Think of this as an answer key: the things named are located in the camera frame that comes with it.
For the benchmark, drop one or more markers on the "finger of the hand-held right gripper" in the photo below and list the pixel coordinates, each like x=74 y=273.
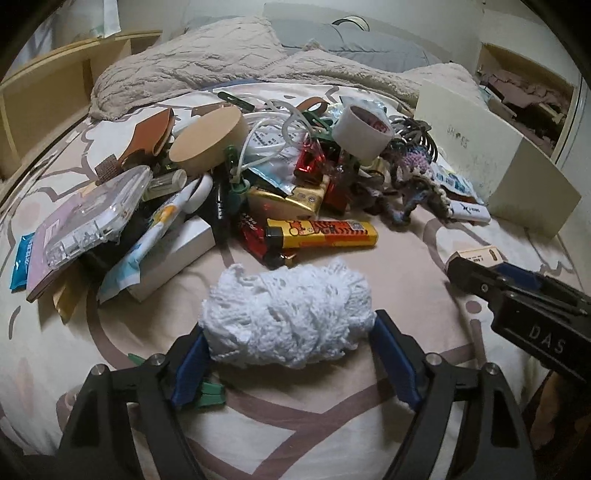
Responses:
x=475 y=279
x=521 y=277

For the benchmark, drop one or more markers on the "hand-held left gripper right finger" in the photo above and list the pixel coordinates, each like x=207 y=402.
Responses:
x=395 y=364

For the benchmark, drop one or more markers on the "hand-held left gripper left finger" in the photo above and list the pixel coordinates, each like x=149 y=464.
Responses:
x=189 y=369

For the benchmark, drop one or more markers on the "small white plastic case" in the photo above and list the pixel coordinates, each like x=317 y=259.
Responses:
x=475 y=255

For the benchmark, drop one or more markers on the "white yarn bundle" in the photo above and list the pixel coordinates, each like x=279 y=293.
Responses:
x=286 y=314

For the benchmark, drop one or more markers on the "white cardboard box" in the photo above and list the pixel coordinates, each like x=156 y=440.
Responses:
x=485 y=152

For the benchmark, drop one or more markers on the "yellow tiger-print lighter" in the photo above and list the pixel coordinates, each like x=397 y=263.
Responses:
x=323 y=233

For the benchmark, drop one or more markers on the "person's right hand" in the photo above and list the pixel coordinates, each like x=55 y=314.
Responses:
x=561 y=406

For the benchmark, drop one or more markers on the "green plastic clothespin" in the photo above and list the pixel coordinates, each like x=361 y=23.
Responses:
x=210 y=397

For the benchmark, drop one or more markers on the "white lighter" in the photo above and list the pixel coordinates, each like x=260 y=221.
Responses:
x=468 y=212

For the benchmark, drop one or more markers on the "blue white sachet strip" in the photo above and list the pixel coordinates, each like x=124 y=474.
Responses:
x=455 y=182

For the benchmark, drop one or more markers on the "small white box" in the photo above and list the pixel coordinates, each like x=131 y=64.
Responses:
x=180 y=258

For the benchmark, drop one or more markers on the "purple crocheted item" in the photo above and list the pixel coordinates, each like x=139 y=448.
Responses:
x=411 y=184

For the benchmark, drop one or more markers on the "white blue tube packet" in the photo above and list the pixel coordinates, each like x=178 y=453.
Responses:
x=138 y=249

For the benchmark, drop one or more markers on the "gold foil packet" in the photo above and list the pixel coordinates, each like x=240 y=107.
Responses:
x=67 y=300

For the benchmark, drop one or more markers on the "slatted closet door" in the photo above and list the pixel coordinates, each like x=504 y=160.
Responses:
x=575 y=138

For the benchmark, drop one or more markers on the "dark red black-capped lighter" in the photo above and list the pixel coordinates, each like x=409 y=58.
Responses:
x=256 y=235

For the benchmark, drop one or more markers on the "black tube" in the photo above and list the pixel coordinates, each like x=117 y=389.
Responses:
x=220 y=212

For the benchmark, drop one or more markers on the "white oval case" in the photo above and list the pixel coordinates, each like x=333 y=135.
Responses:
x=198 y=194

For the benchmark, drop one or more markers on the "clear phone case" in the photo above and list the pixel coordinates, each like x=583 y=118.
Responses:
x=101 y=214

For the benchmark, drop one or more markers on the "pile of clothes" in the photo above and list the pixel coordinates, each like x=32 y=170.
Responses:
x=531 y=97

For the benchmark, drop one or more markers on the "pink notebook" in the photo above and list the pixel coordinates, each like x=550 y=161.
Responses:
x=44 y=258

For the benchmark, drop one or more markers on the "small glass vial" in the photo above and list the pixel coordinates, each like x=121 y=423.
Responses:
x=164 y=184

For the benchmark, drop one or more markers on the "white tape roll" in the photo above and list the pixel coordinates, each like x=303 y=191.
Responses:
x=358 y=134

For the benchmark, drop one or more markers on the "gold cigarette pack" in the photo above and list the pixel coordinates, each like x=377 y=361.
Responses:
x=286 y=201

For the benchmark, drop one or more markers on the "shiny red lighter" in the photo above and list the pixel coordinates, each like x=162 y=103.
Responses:
x=314 y=161

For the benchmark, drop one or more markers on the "grey foil pouch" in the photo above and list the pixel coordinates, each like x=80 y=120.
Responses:
x=369 y=107

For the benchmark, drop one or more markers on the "brown woven patch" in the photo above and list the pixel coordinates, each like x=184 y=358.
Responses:
x=108 y=170

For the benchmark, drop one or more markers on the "built-in closet shelf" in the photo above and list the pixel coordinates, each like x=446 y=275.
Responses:
x=489 y=60

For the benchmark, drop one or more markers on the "round beige wooden box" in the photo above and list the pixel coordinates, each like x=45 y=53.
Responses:
x=203 y=141

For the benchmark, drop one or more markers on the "clear medical packet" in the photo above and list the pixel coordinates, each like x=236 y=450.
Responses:
x=270 y=152

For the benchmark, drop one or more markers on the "brown leather case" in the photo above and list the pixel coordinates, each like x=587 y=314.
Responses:
x=147 y=136

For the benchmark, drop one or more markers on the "brown leather tag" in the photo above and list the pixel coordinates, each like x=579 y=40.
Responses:
x=207 y=110

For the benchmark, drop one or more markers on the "grey headboard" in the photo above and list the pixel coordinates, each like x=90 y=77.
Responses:
x=415 y=23

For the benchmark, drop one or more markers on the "grey pillow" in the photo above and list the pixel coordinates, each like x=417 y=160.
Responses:
x=351 y=46

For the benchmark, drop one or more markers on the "dark green clip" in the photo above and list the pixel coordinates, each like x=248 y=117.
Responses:
x=235 y=99

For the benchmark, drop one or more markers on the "beige textured blanket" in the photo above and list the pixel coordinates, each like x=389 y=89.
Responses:
x=194 y=64

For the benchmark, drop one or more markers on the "wooden shelf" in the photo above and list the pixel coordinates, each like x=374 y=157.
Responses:
x=51 y=92

